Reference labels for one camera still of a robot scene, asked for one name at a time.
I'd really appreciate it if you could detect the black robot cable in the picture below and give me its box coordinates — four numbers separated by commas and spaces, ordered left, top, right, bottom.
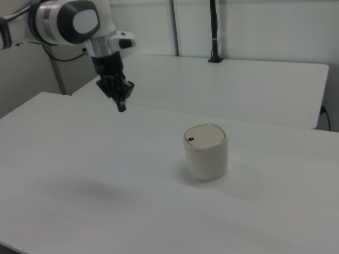
42, 43, 88, 62

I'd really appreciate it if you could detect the black cable by wall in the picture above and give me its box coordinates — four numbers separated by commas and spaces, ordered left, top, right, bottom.
319, 104, 332, 131

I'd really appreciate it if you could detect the cream trash bin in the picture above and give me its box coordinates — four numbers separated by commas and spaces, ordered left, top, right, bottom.
182, 123, 229, 181

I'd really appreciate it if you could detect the white rear table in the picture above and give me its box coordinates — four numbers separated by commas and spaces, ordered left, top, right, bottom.
72, 53, 329, 130

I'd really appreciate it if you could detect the black camera stand pole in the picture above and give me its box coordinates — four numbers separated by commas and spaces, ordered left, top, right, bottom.
207, 0, 224, 64

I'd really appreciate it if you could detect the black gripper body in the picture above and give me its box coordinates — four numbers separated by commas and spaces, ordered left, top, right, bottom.
91, 50, 135, 103

